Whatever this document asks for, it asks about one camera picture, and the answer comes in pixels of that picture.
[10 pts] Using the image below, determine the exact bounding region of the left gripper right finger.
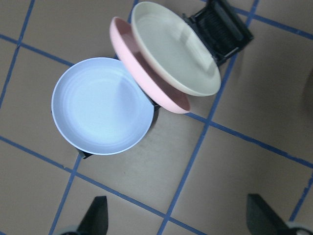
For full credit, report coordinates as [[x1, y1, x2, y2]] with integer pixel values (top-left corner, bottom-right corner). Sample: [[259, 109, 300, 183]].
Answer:
[[246, 194, 290, 235]]

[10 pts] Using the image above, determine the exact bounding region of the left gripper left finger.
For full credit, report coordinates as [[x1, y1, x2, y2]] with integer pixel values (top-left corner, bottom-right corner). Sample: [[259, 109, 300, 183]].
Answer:
[[77, 196, 108, 235]]

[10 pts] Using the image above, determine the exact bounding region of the blue plate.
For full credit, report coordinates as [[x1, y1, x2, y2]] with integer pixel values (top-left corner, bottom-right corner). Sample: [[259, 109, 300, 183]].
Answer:
[[51, 57, 154, 155]]

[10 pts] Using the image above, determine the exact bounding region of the pink plate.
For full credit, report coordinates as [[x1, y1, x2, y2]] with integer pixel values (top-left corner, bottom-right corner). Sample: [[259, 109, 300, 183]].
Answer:
[[110, 17, 191, 114]]

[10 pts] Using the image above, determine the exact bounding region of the black plate rack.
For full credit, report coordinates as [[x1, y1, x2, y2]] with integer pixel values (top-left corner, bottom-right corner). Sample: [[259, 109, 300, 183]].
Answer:
[[77, 0, 253, 158]]

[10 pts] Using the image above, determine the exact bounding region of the cream plate in rack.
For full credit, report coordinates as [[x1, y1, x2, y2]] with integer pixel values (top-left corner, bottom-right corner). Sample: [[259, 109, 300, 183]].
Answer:
[[131, 1, 221, 96]]

